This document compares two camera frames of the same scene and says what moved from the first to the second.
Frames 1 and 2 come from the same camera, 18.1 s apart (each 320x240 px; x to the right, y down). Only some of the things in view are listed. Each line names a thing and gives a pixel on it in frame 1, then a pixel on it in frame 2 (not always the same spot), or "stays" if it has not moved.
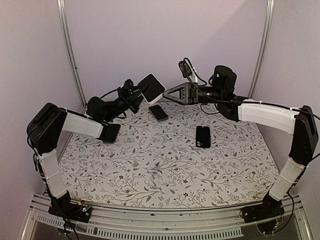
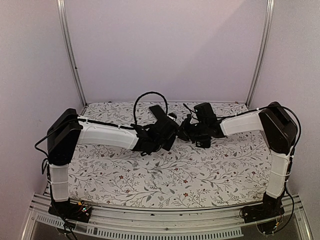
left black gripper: x=130 y=98 → x=168 y=145
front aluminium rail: x=118 y=223 stays
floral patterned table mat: x=156 y=164 stays
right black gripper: x=189 y=93 → x=182 y=133
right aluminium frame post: x=269 y=16 stays
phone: x=158 y=113 stays
